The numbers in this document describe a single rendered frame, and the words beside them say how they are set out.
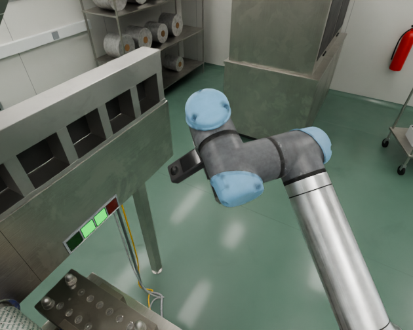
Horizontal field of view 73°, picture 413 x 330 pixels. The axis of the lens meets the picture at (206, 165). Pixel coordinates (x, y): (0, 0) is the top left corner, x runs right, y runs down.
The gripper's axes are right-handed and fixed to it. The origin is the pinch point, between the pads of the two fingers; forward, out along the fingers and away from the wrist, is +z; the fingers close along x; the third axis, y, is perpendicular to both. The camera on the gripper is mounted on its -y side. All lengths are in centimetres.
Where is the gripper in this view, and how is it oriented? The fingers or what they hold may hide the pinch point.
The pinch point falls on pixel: (209, 179)
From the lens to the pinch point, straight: 77.5
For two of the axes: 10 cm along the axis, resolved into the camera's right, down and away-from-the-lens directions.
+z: 0.8, 3.8, 9.2
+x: -3.1, -8.7, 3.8
